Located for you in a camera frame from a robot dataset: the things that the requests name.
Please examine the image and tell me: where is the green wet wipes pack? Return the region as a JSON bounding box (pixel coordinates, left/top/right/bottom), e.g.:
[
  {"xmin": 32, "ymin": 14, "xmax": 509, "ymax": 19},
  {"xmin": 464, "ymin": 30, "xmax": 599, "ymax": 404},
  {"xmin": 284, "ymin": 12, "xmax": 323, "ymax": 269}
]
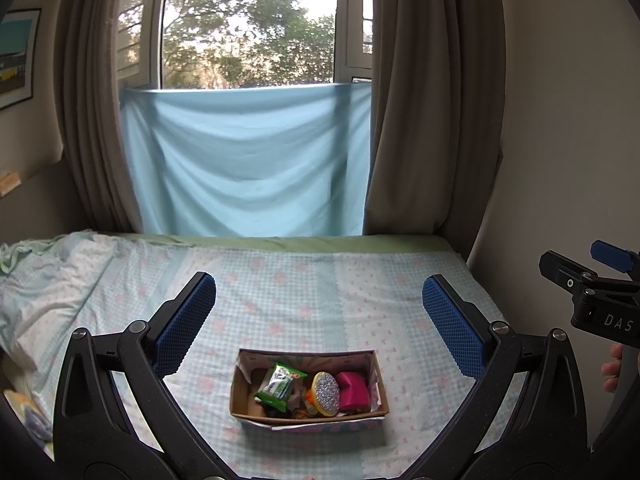
[{"xmin": 254, "ymin": 362, "xmax": 307, "ymax": 413}]

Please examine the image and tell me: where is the cardboard box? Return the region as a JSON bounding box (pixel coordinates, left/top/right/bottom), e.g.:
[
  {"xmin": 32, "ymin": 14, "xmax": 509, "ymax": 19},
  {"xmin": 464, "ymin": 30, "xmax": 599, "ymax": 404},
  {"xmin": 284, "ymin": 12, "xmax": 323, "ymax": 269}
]
[{"xmin": 229, "ymin": 349, "xmax": 390, "ymax": 432}]

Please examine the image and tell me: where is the magenta pouch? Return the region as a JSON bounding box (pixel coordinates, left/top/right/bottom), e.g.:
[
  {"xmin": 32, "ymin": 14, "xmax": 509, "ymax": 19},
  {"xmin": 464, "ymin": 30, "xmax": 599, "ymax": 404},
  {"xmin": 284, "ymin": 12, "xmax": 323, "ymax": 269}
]
[{"xmin": 335, "ymin": 370, "xmax": 371, "ymax": 413}]

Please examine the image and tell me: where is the round silver glitter sponge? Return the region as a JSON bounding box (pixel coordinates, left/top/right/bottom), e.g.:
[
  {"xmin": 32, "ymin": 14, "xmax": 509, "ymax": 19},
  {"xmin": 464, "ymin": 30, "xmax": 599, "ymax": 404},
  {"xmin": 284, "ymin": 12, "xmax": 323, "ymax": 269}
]
[{"xmin": 310, "ymin": 372, "xmax": 340, "ymax": 417}]

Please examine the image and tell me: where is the orange pompom keychain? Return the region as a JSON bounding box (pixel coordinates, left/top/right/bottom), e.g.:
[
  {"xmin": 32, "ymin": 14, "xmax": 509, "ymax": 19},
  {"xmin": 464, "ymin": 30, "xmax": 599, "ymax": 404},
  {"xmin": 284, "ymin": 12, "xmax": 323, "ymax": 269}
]
[{"xmin": 288, "ymin": 390, "xmax": 320, "ymax": 419}]

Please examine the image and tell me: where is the person's right hand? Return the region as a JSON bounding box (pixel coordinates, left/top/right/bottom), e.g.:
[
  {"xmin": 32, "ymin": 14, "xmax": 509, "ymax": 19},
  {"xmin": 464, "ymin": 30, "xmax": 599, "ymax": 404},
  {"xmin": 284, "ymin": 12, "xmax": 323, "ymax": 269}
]
[{"xmin": 600, "ymin": 344, "xmax": 623, "ymax": 393}]

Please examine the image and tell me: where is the checked floral bed sheet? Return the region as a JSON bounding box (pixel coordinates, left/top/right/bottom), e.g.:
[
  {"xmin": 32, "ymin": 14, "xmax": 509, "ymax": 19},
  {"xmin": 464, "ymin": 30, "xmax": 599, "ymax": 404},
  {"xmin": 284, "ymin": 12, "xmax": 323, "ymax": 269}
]
[{"xmin": 1, "ymin": 232, "xmax": 500, "ymax": 479}]

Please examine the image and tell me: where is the brown right curtain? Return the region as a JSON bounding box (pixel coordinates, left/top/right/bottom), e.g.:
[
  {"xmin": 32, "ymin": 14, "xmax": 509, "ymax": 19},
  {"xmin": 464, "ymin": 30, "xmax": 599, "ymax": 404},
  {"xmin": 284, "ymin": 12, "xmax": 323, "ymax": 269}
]
[{"xmin": 363, "ymin": 0, "xmax": 506, "ymax": 257}]

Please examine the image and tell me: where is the brown curtain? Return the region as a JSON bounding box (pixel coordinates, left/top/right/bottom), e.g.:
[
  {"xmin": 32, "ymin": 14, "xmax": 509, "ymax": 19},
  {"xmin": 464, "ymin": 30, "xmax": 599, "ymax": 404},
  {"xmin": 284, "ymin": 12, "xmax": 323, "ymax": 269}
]
[
  {"xmin": 53, "ymin": 0, "xmax": 163, "ymax": 233},
  {"xmin": 363, "ymin": 0, "xmax": 506, "ymax": 257}
]

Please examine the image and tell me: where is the brown left curtain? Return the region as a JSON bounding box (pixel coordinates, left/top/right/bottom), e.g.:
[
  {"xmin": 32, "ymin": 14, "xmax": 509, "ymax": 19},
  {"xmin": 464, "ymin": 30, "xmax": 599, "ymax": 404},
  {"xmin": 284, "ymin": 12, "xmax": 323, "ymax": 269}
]
[{"xmin": 53, "ymin": 0, "xmax": 163, "ymax": 233}]

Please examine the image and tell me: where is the light blue hanging cloth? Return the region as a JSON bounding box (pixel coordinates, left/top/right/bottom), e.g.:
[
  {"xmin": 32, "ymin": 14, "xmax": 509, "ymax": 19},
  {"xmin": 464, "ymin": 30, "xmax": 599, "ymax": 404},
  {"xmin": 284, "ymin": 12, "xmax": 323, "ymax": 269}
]
[{"xmin": 119, "ymin": 82, "xmax": 371, "ymax": 237}]

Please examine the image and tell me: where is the small wooden wall shelf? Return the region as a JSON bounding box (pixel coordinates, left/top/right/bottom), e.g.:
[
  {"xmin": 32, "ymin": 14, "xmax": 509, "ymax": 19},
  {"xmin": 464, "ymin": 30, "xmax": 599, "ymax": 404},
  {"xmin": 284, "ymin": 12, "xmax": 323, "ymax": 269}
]
[{"xmin": 0, "ymin": 171, "xmax": 22, "ymax": 197}]

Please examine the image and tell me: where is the framed wall picture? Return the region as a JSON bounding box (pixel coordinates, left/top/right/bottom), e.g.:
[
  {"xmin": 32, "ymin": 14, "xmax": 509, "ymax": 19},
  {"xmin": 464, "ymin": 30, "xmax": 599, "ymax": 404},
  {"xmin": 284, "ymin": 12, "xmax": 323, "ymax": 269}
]
[{"xmin": 0, "ymin": 9, "xmax": 41, "ymax": 110}]

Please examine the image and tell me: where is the window with white frame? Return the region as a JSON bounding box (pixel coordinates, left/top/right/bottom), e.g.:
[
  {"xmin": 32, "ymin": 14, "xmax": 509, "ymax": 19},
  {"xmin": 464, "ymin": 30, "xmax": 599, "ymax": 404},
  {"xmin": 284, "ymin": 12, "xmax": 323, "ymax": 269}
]
[{"xmin": 116, "ymin": 0, "xmax": 373, "ymax": 89}]

